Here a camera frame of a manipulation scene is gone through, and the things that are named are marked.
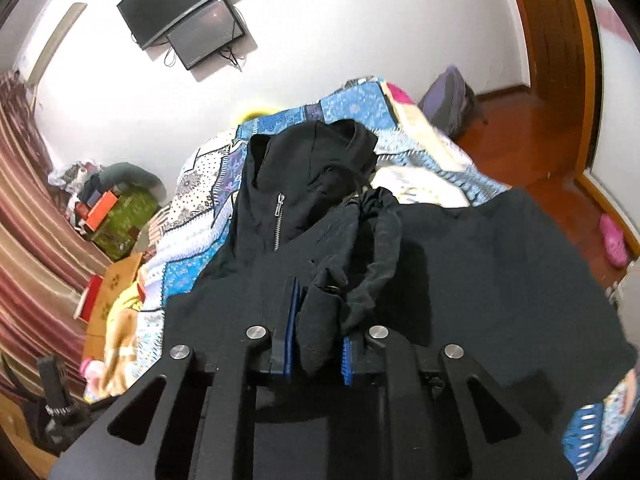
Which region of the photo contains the white door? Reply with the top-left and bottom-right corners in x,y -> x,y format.
582,0 -> 640,221

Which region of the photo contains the wooden door frame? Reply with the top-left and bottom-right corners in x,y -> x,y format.
502,0 -> 640,241

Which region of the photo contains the red book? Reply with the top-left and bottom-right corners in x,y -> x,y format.
74,274 -> 106,322

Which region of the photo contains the purple backpack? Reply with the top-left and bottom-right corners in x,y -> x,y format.
417,65 -> 488,141

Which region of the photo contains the small black monitor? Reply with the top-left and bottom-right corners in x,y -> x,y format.
166,0 -> 246,71

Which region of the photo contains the orange box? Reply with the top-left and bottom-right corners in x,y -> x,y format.
82,191 -> 119,233

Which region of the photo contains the pink slipper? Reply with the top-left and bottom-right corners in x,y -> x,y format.
599,213 -> 630,267

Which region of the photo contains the dark grey cloth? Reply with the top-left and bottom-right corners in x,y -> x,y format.
97,162 -> 166,206

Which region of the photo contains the green patterned box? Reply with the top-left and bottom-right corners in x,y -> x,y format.
90,187 -> 161,261

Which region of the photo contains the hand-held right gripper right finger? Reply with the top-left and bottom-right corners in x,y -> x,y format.
340,325 -> 578,480

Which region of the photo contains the brown cardboard box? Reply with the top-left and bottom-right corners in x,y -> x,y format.
82,252 -> 143,361

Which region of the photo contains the pink cloth item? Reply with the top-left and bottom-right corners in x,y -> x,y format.
387,82 -> 416,107

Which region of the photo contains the black stand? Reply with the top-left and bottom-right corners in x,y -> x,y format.
37,355 -> 83,441

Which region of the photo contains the pink bottle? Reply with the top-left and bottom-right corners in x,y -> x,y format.
80,359 -> 107,393

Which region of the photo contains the pile of white clutter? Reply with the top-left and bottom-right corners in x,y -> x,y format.
47,160 -> 101,196

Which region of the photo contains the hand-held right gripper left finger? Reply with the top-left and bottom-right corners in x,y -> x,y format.
47,276 -> 302,480

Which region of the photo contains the black zip hoodie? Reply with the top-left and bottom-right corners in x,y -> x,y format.
165,119 -> 638,441

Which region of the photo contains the striped red curtain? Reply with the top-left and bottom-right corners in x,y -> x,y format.
0,70 -> 113,411

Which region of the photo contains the yellow round item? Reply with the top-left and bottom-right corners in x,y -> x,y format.
239,102 -> 276,123

